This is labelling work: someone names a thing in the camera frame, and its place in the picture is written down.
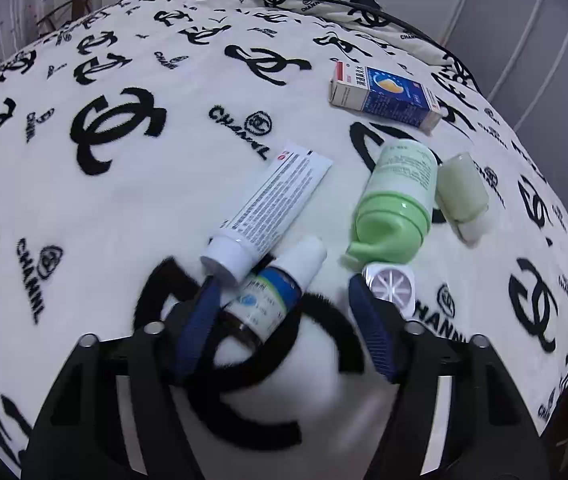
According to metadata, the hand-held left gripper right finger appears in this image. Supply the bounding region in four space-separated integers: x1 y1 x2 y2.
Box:
348 275 550 480

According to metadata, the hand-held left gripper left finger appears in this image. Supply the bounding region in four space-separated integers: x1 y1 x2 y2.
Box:
18 277 225 480

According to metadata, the brown blue label dropper bottle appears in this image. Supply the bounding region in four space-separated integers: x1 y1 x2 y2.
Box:
219 237 329 349

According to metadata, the green capped lotion bottle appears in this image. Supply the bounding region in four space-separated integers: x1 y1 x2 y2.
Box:
340 140 439 274

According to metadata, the white black printed blanket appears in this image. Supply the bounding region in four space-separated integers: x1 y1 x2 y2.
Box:
0 0 568 480

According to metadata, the pale green small bottle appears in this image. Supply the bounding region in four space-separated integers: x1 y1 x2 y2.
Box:
436 152 491 246

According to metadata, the white ointment tube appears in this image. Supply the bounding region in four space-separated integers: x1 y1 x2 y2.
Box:
200 141 335 286

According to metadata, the blue white medicine box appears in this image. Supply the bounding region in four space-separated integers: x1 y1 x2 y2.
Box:
330 60 444 135

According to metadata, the grey sliding door wardrobe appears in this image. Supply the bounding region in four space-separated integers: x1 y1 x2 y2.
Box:
414 0 568 222

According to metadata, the printed pillow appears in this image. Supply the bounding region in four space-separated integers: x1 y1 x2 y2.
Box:
216 0 447 58

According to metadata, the wooden chair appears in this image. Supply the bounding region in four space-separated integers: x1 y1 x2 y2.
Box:
36 0 97 36

